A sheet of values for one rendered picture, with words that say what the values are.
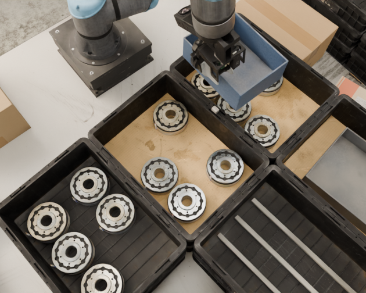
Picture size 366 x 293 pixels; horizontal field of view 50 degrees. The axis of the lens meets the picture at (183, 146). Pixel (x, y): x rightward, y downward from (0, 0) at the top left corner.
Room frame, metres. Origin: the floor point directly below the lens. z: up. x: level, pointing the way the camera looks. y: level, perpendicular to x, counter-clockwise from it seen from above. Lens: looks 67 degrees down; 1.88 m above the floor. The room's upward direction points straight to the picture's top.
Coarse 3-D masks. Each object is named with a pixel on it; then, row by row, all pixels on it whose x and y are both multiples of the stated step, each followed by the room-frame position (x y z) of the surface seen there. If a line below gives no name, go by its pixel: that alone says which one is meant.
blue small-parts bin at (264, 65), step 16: (240, 16) 0.65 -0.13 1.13; (240, 32) 0.64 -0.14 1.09; (256, 32) 0.61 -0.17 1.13; (256, 48) 0.59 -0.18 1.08; (272, 48) 0.56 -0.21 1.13; (240, 64) 0.56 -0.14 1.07; (256, 64) 0.56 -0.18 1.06; (272, 64) 0.55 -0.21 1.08; (208, 80) 0.51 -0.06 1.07; (224, 80) 0.47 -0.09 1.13; (240, 80) 0.51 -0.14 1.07; (256, 80) 0.51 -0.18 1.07; (272, 80) 0.50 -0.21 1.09; (224, 96) 0.46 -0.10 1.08; (240, 96) 0.43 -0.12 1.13; (256, 96) 0.47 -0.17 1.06
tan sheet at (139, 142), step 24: (168, 96) 0.61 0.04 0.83; (144, 120) 0.52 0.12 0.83; (192, 120) 0.52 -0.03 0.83; (120, 144) 0.44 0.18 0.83; (144, 144) 0.44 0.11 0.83; (168, 144) 0.45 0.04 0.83; (192, 144) 0.45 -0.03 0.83; (216, 144) 0.45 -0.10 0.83; (192, 168) 0.37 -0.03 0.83; (216, 192) 0.30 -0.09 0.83
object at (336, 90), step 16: (176, 64) 0.65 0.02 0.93; (304, 64) 0.66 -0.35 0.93; (320, 80) 0.61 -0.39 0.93; (336, 96) 0.55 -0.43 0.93; (224, 112) 0.50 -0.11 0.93; (320, 112) 0.50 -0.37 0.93; (240, 128) 0.45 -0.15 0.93; (304, 128) 0.45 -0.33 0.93; (256, 144) 0.40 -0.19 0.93; (288, 144) 0.41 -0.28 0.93; (272, 160) 0.37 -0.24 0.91
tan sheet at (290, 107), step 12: (192, 72) 0.69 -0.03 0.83; (204, 84) 0.65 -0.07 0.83; (288, 84) 0.65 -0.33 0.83; (276, 96) 0.61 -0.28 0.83; (288, 96) 0.61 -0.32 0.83; (300, 96) 0.61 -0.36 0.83; (252, 108) 0.57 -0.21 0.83; (264, 108) 0.57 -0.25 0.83; (276, 108) 0.57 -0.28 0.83; (288, 108) 0.57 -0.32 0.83; (300, 108) 0.57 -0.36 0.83; (312, 108) 0.57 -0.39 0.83; (276, 120) 0.53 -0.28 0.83; (288, 120) 0.53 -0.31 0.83; (300, 120) 0.53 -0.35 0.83; (288, 132) 0.49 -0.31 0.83; (276, 144) 0.45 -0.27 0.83
